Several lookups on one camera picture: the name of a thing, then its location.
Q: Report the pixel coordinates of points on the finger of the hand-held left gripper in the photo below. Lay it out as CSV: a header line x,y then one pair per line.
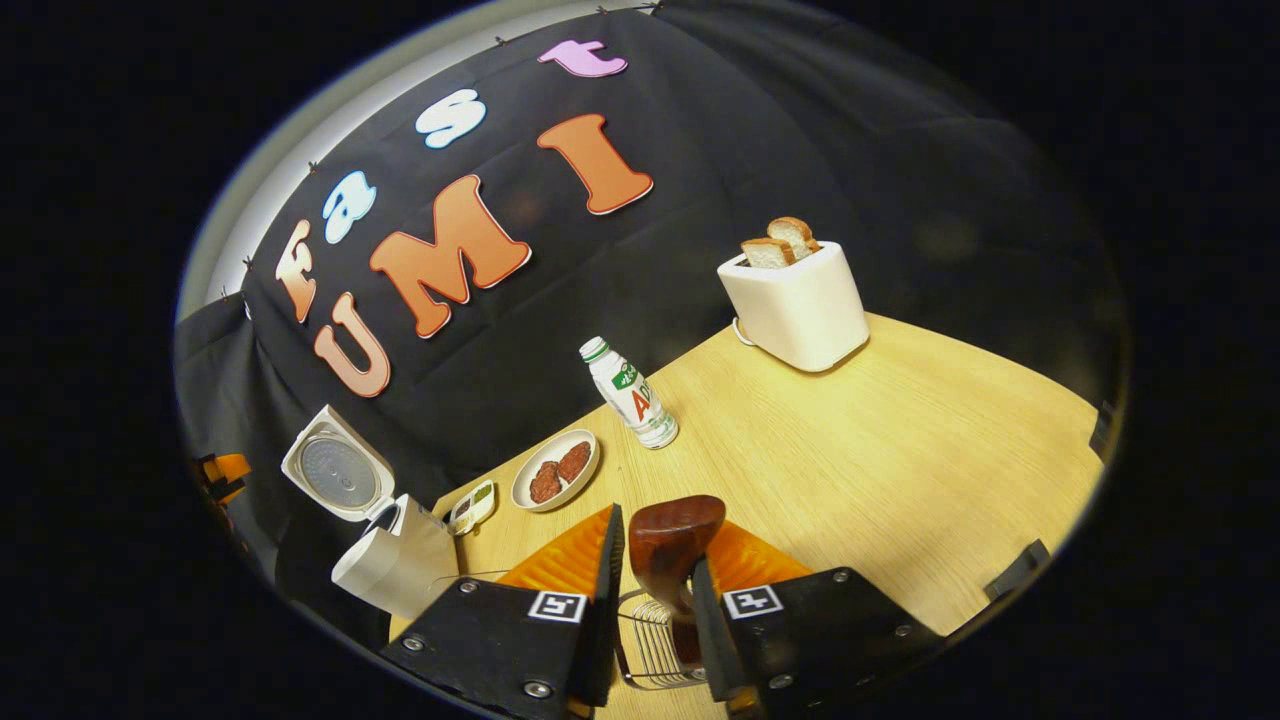
x,y
232,466

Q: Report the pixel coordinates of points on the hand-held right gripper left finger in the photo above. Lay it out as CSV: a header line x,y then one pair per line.
x,y
605,620

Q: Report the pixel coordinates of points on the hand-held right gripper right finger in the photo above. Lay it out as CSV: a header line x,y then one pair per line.
x,y
705,640

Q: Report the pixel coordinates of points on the brown wooden spoon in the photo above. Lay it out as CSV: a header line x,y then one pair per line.
x,y
675,540

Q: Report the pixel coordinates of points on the white rice cooker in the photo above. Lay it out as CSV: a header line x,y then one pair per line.
x,y
400,570

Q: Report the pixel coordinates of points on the red meat piece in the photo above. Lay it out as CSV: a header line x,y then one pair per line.
x,y
574,462
545,482

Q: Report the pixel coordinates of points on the white round plate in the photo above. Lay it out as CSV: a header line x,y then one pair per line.
x,y
520,492

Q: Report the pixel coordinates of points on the white divided grain tray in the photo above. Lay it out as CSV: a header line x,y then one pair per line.
x,y
472,508

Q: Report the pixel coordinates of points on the white drink bottle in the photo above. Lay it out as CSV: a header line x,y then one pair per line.
x,y
635,400

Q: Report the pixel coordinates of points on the black block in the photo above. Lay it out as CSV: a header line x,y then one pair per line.
x,y
1018,570
1102,432

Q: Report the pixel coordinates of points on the white toaster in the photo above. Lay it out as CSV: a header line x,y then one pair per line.
x,y
800,310

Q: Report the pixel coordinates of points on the toasted bread slice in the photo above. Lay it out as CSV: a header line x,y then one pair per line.
x,y
795,232
768,254

